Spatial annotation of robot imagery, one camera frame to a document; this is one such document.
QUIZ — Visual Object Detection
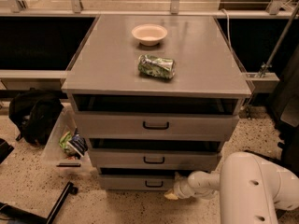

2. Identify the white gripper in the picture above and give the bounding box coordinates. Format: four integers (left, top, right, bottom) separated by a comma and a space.
164, 177, 194, 201

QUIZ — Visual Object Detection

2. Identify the grey bottom drawer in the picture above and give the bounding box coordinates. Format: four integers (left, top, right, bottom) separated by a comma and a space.
99, 175, 174, 191

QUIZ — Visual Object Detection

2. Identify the grey drawer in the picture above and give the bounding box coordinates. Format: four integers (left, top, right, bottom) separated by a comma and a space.
99, 175, 174, 191
89, 148, 221, 171
75, 112, 239, 141

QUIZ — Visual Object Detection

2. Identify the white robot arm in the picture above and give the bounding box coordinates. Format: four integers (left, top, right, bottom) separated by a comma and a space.
164, 152, 299, 224

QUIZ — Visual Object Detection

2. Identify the grey middle drawer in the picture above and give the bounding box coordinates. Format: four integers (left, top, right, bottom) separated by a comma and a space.
89, 148, 221, 171

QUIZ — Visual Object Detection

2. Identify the grey top drawer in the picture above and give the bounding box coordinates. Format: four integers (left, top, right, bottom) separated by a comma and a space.
75, 112, 239, 141

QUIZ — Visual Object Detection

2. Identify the grey drawer cabinet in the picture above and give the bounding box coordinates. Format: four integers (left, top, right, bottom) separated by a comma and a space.
61, 14, 252, 117

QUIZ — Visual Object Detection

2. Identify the dark blue snack bag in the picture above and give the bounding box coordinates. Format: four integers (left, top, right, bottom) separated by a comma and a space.
67, 130, 88, 157

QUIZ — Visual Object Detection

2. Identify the clear plastic bin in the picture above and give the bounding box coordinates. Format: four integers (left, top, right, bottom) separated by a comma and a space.
41, 106, 93, 174

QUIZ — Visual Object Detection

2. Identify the green snack bag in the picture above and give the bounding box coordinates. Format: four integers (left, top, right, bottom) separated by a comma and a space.
59, 132, 72, 155

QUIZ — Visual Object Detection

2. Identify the green chip bag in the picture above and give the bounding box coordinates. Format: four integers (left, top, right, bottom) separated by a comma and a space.
138, 54, 175, 79

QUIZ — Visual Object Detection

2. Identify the black office chair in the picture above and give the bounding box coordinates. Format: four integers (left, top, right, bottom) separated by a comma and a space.
269, 47, 299, 175

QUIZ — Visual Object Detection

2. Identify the black backpack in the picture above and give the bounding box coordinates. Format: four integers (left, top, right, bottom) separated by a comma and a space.
8, 90, 64, 145

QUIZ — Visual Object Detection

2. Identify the white bowl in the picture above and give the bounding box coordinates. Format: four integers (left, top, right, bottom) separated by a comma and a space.
132, 24, 167, 46

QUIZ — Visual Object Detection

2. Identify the metal diagonal rod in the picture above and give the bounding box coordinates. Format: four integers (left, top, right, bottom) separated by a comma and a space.
255, 2, 299, 78

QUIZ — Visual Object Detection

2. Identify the black stand base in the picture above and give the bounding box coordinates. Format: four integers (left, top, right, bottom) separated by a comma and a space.
0, 182, 78, 224

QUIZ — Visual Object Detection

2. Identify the black object at left edge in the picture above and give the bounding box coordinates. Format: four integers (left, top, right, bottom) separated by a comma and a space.
0, 139, 14, 163

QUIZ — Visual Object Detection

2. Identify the white cable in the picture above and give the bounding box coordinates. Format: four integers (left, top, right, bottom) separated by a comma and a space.
220, 8, 233, 51

